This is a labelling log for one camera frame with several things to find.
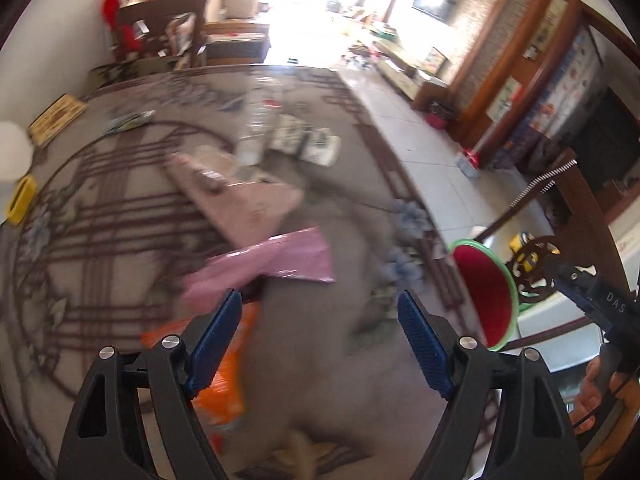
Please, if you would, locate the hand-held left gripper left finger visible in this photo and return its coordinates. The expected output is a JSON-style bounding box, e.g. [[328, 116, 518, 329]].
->
[[57, 287, 244, 480]]

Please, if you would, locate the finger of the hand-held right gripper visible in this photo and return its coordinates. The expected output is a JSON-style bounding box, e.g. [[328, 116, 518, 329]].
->
[[542, 252, 608, 321]]

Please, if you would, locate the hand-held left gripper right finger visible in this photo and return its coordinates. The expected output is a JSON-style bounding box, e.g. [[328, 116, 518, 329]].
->
[[396, 289, 585, 480]]

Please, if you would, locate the orange snack wrapper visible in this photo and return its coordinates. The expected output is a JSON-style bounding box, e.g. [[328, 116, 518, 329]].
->
[[141, 302, 261, 433]]

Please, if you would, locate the red bin with green rim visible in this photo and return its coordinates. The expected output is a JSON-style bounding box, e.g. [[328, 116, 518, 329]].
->
[[447, 238, 520, 352]]

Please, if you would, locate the pink plastic bag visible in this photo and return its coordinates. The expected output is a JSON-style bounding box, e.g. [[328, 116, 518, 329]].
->
[[182, 226, 336, 311]]

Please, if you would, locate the pink white pouch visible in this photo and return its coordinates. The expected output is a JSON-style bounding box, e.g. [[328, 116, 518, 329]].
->
[[167, 145, 306, 246]]

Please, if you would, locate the clear plastic bottle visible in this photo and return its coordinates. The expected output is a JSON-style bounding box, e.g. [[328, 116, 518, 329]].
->
[[235, 80, 281, 166]]

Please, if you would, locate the printed wrapper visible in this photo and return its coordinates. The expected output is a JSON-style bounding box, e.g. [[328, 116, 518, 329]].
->
[[270, 114, 342, 167]]

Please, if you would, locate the silver foil wrapper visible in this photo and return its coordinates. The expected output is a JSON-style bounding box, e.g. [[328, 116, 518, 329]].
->
[[102, 110, 156, 136]]

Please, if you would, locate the person's right hand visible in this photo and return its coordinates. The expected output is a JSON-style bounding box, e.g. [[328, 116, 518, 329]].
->
[[570, 355, 640, 471]]

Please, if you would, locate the yellow toy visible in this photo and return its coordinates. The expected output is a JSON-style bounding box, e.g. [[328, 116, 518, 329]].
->
[[509, 232, 538, 266]]

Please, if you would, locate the carved brown wooden chair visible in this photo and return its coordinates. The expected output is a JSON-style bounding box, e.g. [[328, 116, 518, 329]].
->
[[470, 147, 631, 351]]

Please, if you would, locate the dark entrance door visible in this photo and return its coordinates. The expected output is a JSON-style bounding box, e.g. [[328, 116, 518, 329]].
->
[[570, 85, 640, 226]]

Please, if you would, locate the red broom with dustpan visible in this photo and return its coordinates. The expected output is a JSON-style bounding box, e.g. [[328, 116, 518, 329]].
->
[[457, 147, 483, 178]]

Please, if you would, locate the patterned grey tablecloth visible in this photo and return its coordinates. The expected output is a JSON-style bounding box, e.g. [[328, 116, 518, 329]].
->
[[0, 62, 501, 480]]

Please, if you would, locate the printed door curtain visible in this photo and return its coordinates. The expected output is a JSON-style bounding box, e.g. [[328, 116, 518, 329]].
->
[[495, 30, 611, 171]]

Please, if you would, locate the red bucket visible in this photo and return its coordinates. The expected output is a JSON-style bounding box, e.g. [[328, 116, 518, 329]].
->
[[427, 102, 456, 131]]

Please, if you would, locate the wooden lattice partition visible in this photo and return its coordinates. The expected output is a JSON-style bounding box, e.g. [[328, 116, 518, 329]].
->
[[447, 0, 583, 146]]

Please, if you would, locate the small yellow plastic case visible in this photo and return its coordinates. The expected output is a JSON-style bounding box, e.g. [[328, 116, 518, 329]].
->
[[6, 175, 38, 225]]

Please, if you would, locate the colourful framed picture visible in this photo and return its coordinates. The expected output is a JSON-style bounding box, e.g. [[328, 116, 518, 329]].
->
[[425, 46, 448, 76]]

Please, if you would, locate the television cabinet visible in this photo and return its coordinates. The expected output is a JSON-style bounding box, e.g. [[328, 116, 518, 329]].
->
[[370, 40, 453, 106]]

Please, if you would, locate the yellow picture book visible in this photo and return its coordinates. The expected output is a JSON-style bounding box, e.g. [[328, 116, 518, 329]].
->
[[27, 95, 88, 148]]

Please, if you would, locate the white desk lamp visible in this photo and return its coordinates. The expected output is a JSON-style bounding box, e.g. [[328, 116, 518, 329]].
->
[[0, 120, 33, 186]]

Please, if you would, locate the floral seat cushion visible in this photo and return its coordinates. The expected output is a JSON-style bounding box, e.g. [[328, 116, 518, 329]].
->
[[90, 57, 176, 88]]

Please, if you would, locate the wooden sofa with cushions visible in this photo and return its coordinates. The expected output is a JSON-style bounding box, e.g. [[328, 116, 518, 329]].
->
[[202, 0, 271, 61]]

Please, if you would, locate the dark wooden chair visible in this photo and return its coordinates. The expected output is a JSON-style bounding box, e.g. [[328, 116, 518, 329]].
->
[[112, 0, 211, 68]]

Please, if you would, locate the red bag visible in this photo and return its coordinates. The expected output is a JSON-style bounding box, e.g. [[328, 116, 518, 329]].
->
[[101, 0, 151, 56]]

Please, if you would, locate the white coiled cord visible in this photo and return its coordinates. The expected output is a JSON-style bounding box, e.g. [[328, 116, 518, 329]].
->
[[510, 157, 578, 208]]

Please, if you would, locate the short floral wall scroll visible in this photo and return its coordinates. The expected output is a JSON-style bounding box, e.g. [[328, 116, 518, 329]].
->
[[485, 77, 526, 121]]

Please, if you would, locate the long floral wall scroll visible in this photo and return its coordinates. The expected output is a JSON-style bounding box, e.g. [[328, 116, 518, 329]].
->
[[522, 0, 571, 61]]

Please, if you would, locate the wall television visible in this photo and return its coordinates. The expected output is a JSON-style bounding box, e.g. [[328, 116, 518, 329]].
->
[[411, 0, 458, 23]]

